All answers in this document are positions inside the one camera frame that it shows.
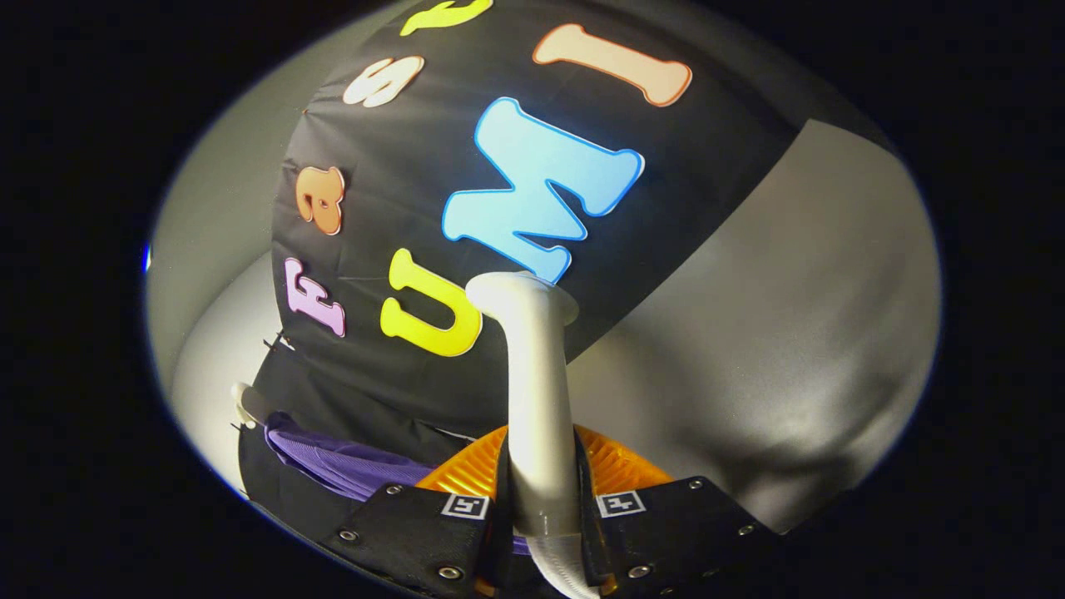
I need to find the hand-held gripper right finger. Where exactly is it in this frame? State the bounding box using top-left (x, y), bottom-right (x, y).
top-left (574, 424), bottom-right (783, 599)

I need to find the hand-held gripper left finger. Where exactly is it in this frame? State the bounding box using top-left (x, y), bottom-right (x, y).
top-left (320, 424), bottom-right (513, 599)

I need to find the purple corduroy jacket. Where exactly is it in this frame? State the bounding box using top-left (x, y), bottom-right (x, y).
top-left (265, 413), bottom-right (533, 557)

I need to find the white garment steamer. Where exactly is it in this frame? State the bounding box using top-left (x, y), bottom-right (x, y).
top-left (464, 271), bottom-right (602, 599)

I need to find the white clothes hanger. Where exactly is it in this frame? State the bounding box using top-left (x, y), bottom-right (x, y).
top-left (230, 382), bottom-right (269, 430)

